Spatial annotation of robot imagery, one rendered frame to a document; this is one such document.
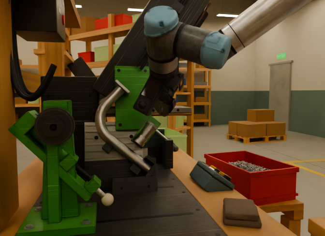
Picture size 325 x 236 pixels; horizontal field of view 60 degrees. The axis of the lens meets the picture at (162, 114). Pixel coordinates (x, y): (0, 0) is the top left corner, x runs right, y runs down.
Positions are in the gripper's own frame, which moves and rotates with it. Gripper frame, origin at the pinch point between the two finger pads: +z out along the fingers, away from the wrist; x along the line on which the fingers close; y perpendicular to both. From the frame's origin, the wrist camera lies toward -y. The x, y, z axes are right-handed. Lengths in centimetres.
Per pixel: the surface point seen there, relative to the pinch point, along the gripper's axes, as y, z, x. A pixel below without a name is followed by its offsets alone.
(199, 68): 584, 630, 246
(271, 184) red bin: 7.6, 23.2, -38.9
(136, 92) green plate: 1.9, -2.3, 10.9
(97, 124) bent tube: -14.2, -3.2, 13.3
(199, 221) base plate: -24.1, -6.9, -25.4
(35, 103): 176, 596, 597
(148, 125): -5.4, 0.0, 1.6
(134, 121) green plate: -5.5, 1.5, 6.8
